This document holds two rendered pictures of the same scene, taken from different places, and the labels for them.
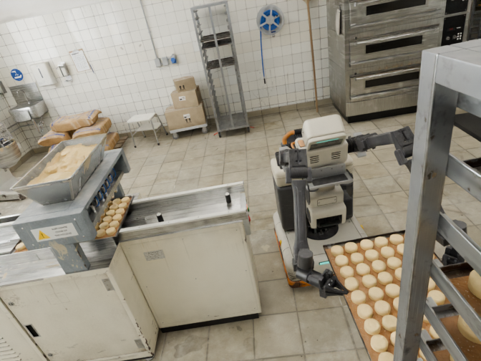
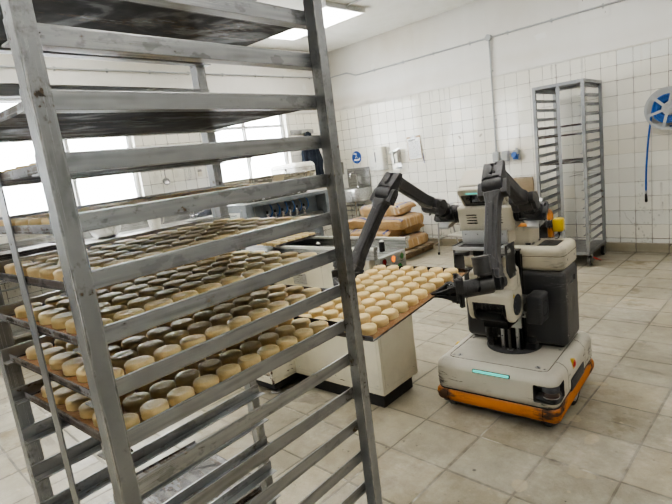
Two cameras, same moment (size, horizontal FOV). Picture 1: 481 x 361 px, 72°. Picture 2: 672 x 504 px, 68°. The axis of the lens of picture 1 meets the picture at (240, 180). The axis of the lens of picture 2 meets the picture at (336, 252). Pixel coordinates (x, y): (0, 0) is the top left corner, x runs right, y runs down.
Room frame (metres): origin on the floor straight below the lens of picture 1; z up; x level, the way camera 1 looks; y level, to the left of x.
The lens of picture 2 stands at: (-0.58, -1.43, 1.37)
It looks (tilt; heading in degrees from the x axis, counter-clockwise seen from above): 10 degrees down; 40
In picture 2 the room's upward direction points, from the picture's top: 7 degrees counter-clockwise
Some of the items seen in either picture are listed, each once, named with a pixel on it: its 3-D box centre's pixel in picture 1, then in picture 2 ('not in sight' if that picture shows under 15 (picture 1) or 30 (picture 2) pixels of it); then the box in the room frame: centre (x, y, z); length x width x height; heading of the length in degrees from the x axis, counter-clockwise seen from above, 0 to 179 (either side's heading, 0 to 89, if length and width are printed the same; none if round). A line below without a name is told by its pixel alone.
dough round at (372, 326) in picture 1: (372, 326); not in sight; (0.66, -0.33, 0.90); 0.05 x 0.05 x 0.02
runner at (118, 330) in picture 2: not in sight; (237, 286); (0.04, -0.65, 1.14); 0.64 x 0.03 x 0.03; 178
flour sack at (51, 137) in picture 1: (61, 133); (370, 220); (5.16, 2.62, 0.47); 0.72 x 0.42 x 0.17; 175
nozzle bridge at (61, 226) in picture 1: (88, 205); (277, 223); (1.66, 0.88, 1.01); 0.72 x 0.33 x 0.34; 177
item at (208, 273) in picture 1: (198, 262); (347, 315); (1.63, 0.37, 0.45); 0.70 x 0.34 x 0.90; 87
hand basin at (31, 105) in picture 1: (29, 103); (356, 186); (5.62, 3.12, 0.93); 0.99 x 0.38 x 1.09; 84
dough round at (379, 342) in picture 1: (379, 343); not in sight; (0.61, -0.32, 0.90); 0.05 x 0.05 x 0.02
